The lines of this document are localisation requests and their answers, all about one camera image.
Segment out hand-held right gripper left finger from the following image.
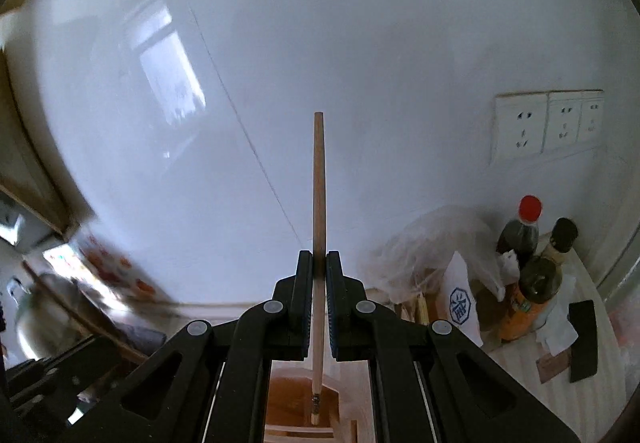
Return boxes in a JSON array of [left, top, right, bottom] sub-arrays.
[[70, 250, 314, 443]]

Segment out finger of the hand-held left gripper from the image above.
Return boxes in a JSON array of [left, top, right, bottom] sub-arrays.
[[75, 323, 168, 374]]

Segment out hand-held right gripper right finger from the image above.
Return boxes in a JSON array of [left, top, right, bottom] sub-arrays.
[[327, 251, 582, 443]]

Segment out cream round utensil holder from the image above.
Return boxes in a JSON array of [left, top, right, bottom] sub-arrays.
[[264, 362, 359, 443]]

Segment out long wooden chopstick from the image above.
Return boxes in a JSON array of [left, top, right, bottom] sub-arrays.
[[310, 111, 328, 426]]

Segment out steel domed pot lid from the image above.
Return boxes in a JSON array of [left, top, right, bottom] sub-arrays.
[[9, 273, 82, 360]]

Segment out clear plastic bag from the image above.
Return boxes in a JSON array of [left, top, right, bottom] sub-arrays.
[[367, 205, 507, 320]]

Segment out white packet with blue print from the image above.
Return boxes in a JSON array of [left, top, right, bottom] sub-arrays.
[[434, 250, 485, 349]]

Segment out red cap dark sauce bottle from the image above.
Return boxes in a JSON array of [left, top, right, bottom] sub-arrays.
[[496, 195, 544, 284]]

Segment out black cap orange label bottle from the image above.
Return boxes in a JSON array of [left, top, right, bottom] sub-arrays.
[[500, 218, 579, 344]]

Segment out white crumpled tissue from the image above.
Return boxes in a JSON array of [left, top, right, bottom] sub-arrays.
[[535, 303, 579, 357]]

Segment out small brown card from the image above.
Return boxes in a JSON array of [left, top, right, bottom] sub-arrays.
[[536, 350, 572, 384]]

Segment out black phone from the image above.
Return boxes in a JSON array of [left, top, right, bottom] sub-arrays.
[[569, 300, 599, 384]]

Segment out group of colourful wall stickers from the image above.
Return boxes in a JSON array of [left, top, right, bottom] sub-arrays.
[[74, 232, 157, 300]]

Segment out white wall outlet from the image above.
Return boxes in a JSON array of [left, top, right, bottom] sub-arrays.
[[576, 90, 605, 144], [491, 93, 550, 165], [542, 91, 583, 154]]

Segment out grey sliding door frame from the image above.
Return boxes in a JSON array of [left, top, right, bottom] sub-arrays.
[[590, 143, 640, 306]]

